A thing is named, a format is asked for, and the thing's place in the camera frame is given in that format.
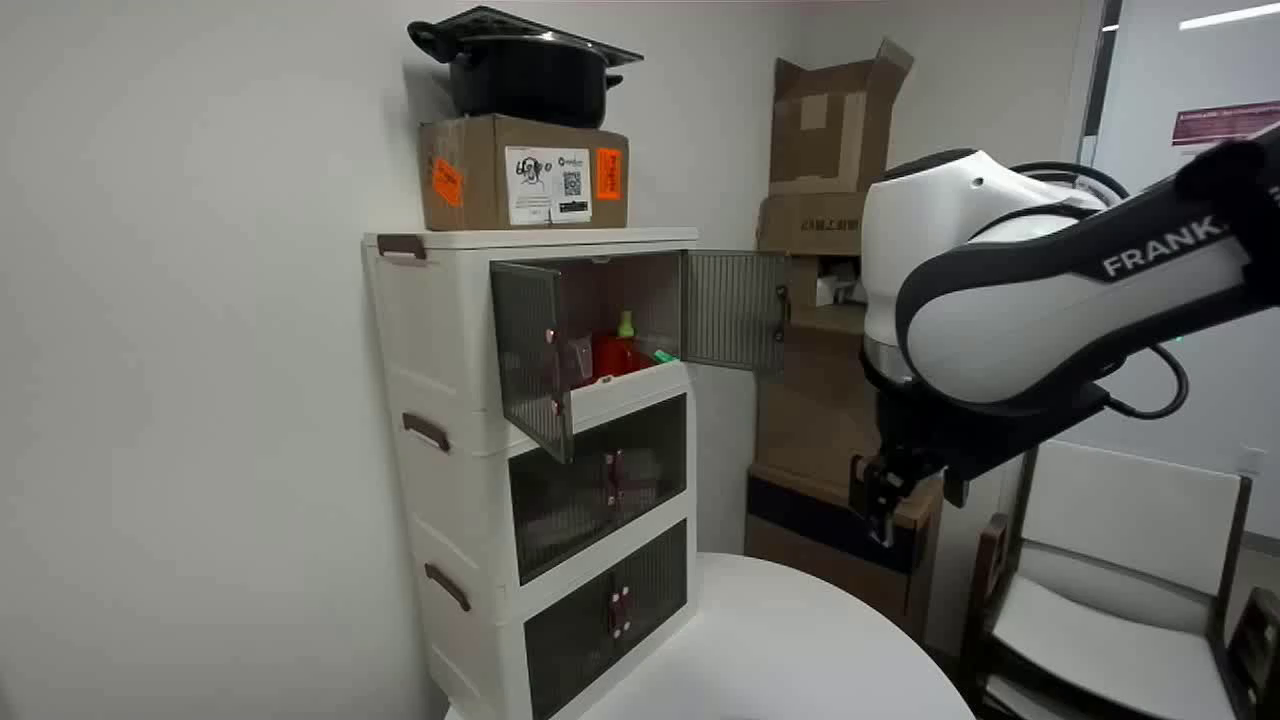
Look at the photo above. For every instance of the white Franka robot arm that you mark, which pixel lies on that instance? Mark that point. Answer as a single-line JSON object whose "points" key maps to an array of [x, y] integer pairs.
{"points": [[1006, 295]]}

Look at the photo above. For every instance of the white chair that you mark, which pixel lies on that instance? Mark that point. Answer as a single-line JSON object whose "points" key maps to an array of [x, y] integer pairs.
{"points": [[1106, 597]]}

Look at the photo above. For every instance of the tall stacked cardboard boxes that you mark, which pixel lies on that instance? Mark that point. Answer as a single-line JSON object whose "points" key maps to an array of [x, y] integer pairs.
{"points": [[815, 420]]}

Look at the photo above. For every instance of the red toy pepper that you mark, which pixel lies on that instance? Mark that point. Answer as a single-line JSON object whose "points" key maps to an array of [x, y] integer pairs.
{"points": [[617, 355]]}

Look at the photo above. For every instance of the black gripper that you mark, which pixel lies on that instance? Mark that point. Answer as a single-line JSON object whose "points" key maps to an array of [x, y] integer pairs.
{"points": [[880, 484]]}

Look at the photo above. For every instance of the small brown cardboard box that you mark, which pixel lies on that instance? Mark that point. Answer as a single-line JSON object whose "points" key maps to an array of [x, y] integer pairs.
{"points": [[522, 174]]}

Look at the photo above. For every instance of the open smoked cabinet door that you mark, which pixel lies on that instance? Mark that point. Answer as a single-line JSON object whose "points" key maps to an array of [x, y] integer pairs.
{"points": [[535, 355]]}

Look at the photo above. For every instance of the white stacked cabinet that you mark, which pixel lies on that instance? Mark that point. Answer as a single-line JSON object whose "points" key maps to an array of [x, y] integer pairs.
{"points": [[546, 584]]}

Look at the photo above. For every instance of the black cooking pot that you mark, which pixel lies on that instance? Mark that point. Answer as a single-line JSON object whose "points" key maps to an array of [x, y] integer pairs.
{"points": [[515, 67]]}

